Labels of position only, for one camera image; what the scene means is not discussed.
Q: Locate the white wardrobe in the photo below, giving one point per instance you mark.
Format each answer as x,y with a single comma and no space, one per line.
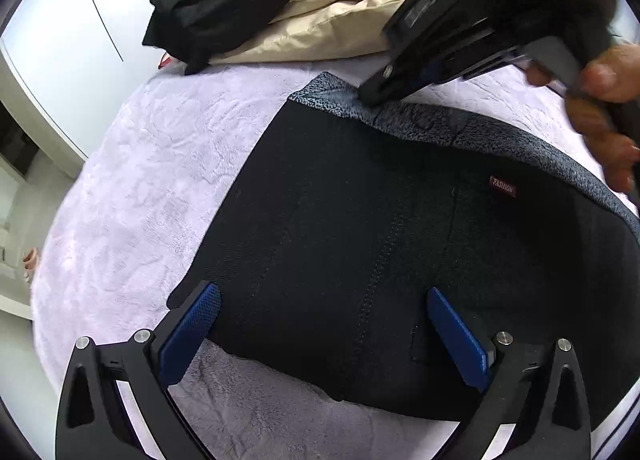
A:
60,40

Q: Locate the small pink object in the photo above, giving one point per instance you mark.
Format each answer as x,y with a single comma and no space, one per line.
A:
29,265

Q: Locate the beige puffer jacket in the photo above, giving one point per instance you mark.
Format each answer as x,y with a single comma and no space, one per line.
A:
325,25

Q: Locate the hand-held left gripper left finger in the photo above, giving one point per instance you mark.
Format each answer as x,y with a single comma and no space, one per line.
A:
192,335

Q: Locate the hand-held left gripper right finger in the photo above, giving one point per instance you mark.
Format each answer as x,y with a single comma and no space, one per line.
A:
457,340

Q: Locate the black pants with patterned waistband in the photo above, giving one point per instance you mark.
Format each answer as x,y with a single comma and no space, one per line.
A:
350,215

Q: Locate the purple plush blanket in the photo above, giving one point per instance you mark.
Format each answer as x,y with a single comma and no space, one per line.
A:
150,165

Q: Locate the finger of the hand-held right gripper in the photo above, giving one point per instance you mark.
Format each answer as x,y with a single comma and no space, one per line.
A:
387,77
435,75

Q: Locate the person's right hand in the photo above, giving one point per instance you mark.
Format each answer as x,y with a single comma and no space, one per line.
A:
607,85

